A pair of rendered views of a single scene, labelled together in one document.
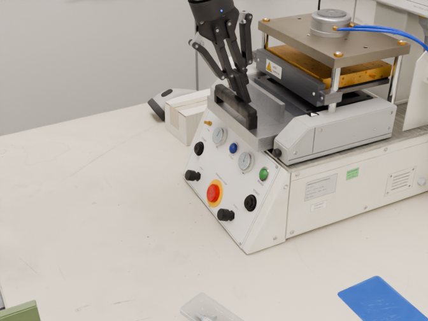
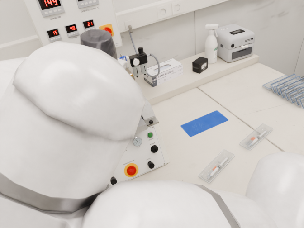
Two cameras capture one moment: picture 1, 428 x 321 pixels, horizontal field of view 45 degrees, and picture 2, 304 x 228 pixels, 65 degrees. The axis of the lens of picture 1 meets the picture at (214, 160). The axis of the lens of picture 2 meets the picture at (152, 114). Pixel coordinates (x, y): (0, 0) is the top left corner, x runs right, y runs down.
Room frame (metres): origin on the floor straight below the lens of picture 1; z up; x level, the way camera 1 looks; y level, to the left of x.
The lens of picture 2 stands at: (0.69, 0.62, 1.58)
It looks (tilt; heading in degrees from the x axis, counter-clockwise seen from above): 38 degrees down; 279
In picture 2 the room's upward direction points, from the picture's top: 10 degrees counter-clockwise
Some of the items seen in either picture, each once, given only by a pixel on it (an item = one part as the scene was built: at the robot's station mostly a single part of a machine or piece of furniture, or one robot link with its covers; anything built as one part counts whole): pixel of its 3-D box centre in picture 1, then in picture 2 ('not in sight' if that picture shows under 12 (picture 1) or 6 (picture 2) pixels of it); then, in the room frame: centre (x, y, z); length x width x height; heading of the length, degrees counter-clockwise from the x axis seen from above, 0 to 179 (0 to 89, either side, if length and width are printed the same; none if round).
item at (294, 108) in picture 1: (311, 92); not in sight; (1.02, -0.21, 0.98); 0.20 x 0.17 x 0.03; 26
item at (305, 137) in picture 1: (333, 130); (140, 103); (0.87, -0.23, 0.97); 0.26 x 0.05 x 0.07; 116
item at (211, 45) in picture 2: not in sight; (211, 43); (0.47, -0.89, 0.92); 0.09 x 0.08 x 0.25; 168
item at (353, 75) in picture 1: (328, 53); not in sight; (1.02, -0.24, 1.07); 0.22 x 0.17 x 0.10; 26
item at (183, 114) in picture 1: (203, 114); not in sight; (1.30, 0.03, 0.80); 0.19 x 0.13 x 0.09; 120
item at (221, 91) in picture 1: (234, 105); not in sight; (0.94, -0.04, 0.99); 0.15 x 0.02 x 0.04; 26
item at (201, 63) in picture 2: not in sight; (200, 64); (0.56, -0.78, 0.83); 0.09 x 0.06 x 0.07; 48
